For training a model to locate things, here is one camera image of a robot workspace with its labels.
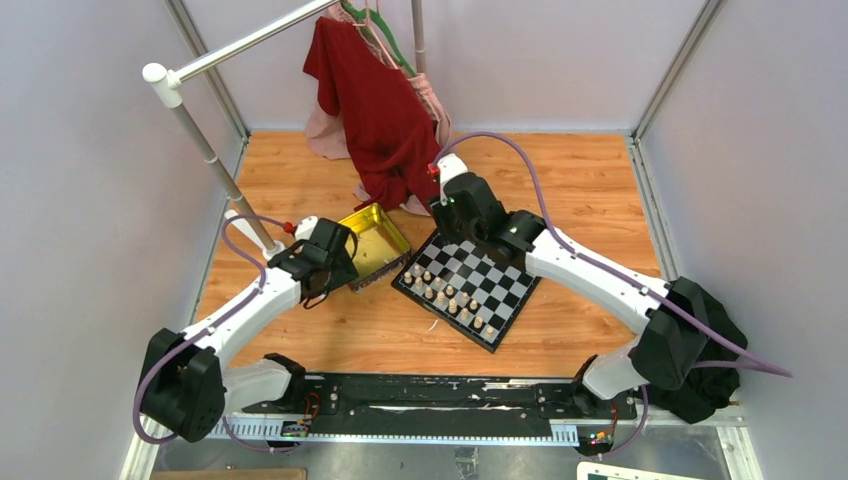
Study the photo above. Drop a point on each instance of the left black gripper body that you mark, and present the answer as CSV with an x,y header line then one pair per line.
x,y
341,271

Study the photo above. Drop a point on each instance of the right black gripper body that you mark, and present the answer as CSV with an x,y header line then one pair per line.
x,y
450,226

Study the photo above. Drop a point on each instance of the gold metal tin box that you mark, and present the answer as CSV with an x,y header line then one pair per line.
x,y
381,247

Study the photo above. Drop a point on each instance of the black white chess board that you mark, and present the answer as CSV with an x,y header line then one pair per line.
x,y
466,289

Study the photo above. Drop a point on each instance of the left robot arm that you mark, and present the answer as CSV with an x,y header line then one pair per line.
x,y
187,383

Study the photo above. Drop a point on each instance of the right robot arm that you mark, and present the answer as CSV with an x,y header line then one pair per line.
x,y
666,346

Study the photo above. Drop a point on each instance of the dark red shirt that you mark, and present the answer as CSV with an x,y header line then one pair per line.
x,y
378,119

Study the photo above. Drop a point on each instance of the pink garment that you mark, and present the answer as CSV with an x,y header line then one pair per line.
x,y
424,112

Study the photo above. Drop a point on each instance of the green clothes hanger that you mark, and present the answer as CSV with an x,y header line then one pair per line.
x,y
380,32

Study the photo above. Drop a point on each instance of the black cloth pile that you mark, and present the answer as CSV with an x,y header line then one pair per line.
x,y
705,390

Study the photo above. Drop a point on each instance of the white camera left wrist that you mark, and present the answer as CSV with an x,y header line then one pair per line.
x,y
303,229

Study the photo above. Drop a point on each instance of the white camera wrist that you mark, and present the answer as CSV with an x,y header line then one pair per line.
x,y
303,229
448,169

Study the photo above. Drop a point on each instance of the white camera right wrist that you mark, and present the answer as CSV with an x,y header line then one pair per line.
x,y
448,169

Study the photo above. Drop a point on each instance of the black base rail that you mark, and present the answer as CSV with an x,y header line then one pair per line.
x,y
420,409

